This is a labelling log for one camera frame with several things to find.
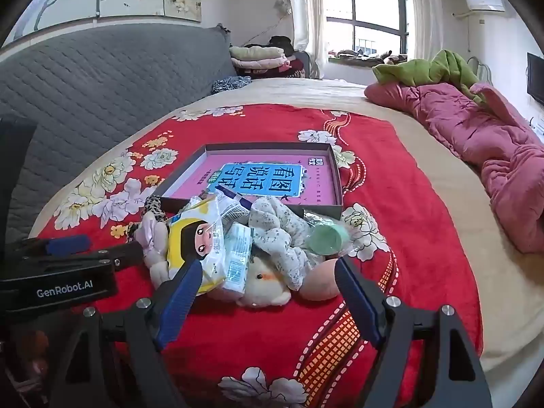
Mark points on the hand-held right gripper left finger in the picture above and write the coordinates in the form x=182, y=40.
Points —
x=178, y=306

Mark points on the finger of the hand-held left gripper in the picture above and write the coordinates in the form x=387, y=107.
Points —
x=68, y=244
x=129, y=255

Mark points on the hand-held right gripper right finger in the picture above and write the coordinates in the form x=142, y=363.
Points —
x=361, y=306

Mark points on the peach makeup sponge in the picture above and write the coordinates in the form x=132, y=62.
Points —
x=318, y=280

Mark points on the leopard print scarf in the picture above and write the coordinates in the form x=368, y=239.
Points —
x=154, y=210

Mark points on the yellow cartoon wipes packet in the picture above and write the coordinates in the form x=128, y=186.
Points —
x=195, y=238

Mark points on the green round puff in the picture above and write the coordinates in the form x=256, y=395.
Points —
x=325, y=240

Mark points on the teal tissue packet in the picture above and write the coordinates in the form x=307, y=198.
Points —
x=238, y=259

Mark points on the beige plush toy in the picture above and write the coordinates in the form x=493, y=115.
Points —
x=263, y=284

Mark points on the pink shallow cardboard box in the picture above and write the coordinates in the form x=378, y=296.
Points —
x=327, y=212

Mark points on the clear mask packet blue zip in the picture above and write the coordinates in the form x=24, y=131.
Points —
x=231, y=210

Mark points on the white floral cloth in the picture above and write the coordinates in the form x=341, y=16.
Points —
x=280, y=229

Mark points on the grey quilted headboard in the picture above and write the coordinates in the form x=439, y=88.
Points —
x=106, y=85

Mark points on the beige bed sheet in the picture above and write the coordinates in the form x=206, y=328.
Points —
x=425, y=144

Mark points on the red floral blanket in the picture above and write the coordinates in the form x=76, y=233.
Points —
x=255, y=127

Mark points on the dark floral cloth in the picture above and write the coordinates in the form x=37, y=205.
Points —
x=231, y=84

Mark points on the pink quilt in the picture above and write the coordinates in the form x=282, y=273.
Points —
x=488, y=144

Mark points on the stack of folded clothes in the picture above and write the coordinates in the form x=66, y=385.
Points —
x=259, y=57

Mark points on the clothes on window sill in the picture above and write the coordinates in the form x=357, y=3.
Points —
x=365, y=56

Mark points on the green blanket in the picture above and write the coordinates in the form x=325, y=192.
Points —
x=446, y=66

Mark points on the black television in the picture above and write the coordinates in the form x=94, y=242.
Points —
x=536, y=78

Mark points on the white curtain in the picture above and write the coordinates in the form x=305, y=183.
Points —
x=304, y=17
x=420, y=12

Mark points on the black framed window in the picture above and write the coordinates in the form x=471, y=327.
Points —
x=374, y=4

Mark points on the white air conditioner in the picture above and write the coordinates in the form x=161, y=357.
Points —
x=484, y=3

